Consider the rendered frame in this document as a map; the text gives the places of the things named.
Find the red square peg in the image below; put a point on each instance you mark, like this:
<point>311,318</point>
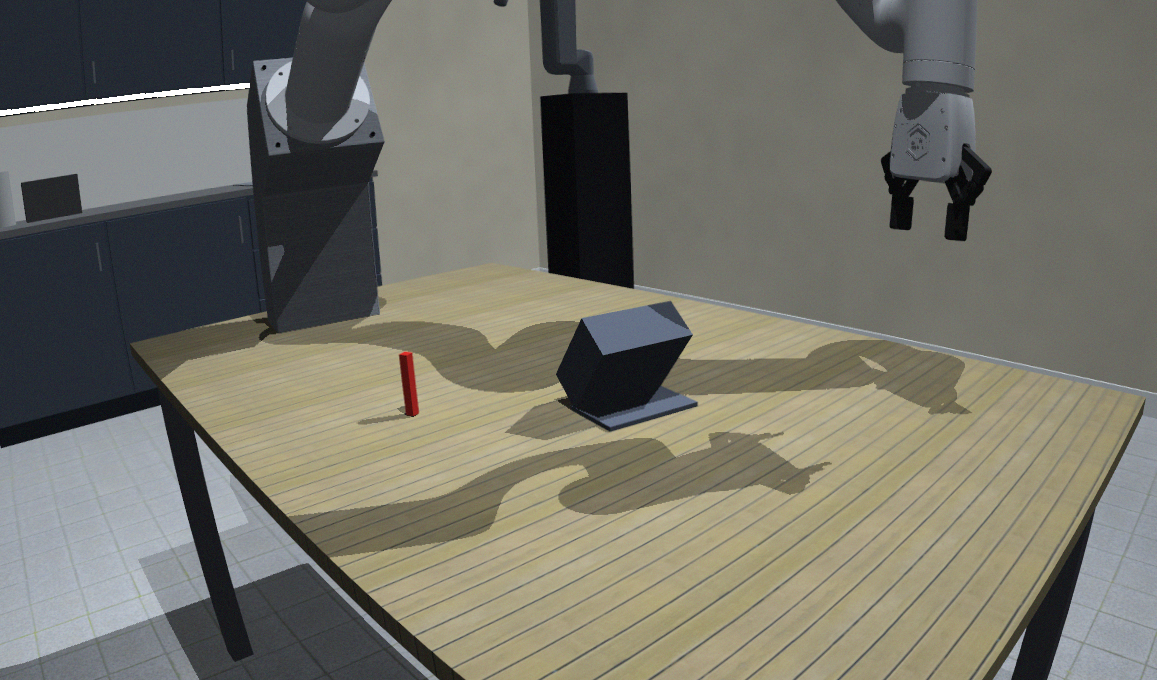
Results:
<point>408,383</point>

